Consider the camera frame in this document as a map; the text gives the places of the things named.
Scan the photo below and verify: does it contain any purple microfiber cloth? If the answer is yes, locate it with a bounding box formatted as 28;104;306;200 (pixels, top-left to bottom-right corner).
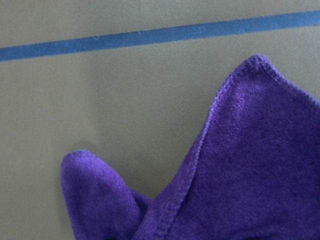
60;54;320;240

